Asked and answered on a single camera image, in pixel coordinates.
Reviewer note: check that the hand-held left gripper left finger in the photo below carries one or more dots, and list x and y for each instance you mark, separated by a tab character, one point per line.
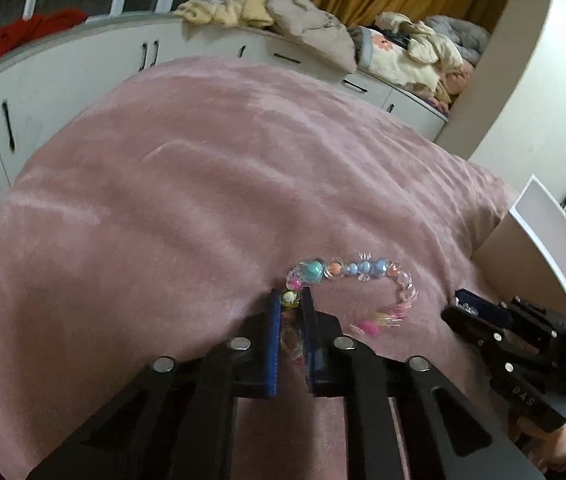
275	345

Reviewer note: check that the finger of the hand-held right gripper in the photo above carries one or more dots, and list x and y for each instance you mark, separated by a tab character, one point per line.
468	327
493	312

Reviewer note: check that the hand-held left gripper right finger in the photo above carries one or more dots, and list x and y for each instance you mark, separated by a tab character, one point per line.
309	345

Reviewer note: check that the white storage box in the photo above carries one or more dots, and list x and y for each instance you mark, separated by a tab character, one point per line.
533	255

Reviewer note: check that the person's right hand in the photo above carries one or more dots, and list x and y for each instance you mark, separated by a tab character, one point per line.
553	447

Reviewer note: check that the pink plush blanket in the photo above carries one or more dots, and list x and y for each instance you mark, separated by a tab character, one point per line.
163	210

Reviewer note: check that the pink cloth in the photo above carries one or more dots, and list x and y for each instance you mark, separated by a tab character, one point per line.
455	82

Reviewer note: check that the floral blanket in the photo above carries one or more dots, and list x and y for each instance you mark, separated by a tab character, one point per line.
393	62

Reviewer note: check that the cream jacket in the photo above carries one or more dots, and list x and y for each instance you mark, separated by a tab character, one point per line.
428	42

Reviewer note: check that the grey duvet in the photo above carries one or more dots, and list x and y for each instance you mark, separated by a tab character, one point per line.
463	32

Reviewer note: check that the beige jacket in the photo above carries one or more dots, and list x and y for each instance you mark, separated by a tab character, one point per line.
313	25

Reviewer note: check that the white curved cabinets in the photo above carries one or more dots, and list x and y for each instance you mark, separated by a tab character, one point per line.
88	65

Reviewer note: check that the yellow towel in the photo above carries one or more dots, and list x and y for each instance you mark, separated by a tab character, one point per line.
223	10

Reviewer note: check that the red cloth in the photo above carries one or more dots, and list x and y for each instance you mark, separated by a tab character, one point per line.
18	35

